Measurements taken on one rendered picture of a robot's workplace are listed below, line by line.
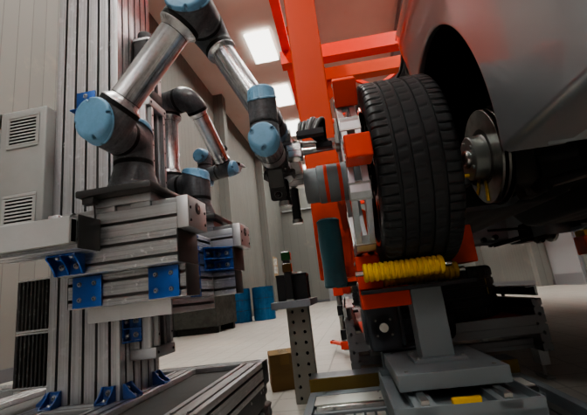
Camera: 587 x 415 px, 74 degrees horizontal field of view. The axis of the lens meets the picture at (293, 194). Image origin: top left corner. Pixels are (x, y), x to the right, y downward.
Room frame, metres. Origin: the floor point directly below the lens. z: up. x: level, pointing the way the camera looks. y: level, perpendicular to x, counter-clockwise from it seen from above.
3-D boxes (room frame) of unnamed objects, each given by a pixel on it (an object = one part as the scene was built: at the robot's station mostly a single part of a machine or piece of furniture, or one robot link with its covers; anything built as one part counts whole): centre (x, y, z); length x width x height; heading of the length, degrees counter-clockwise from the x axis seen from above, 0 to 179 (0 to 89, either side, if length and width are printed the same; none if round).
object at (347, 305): (3.09, -0.32, 0.28); 2.47 x 0.09 x 0.22; 174
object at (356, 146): (1.06, -0.20, 0.85); 0.09 x 0.08 x 0.07; 174
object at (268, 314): (9.71, 1.30, 0.39); 1.08 x 0.64 x 0.77; 83
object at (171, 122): (1.67, 0.54, 1.19); 0.15 x 0.12 x 0.55; 68
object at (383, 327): (1.62, -0.42, 0.26); 0.42 x 0.18 x 0.35; 84
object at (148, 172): (1.13, 0.48, 0.87); 0.15 x 0.15 x 0.10
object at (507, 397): (1.31, -0.39, 0.13); 0.50 x 0.36 x 0.10; 174
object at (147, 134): (1.12, 0.48, 0.98); 0.13 x 0.12 x 0.14; 172
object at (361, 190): (1.38, -0.22, 0.85); 0.54 x 0.07 x 0.54; 174
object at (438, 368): (1.36, -0.39, 0.32); 0.40 x 0.30 x 0.28; 174
